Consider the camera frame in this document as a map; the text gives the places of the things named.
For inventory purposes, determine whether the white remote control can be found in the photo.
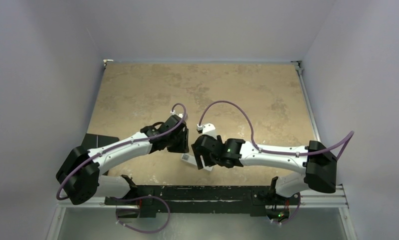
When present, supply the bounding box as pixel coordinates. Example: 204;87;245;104
180;153;213;172

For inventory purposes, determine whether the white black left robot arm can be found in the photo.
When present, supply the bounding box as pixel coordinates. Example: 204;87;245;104
56;113;189;205

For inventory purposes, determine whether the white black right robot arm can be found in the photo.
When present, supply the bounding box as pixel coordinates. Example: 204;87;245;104
191;134;338;204

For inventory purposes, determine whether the black mat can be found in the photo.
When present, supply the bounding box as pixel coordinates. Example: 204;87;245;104
81;133;120;150

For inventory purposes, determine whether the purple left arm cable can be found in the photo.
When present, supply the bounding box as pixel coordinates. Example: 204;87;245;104
55;102;188;201

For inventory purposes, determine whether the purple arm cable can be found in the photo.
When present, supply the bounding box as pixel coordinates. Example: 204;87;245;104
55;102;188;201
197;99;355;162

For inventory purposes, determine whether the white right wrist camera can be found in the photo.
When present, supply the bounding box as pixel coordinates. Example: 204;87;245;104
196;123;218;139

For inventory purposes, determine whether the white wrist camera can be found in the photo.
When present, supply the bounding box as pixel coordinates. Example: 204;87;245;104
196;123;218;139
170;111;185;119

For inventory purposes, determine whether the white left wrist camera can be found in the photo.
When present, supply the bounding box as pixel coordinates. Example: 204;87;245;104
170;111;185;119

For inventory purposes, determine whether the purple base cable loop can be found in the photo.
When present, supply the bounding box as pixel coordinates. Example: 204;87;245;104
114;194;172;235

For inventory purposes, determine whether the aluminium frame rail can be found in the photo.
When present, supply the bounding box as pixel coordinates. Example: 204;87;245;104
290;60;358;240

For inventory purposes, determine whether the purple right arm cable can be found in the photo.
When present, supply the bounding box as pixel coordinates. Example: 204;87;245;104
197;99;355;162

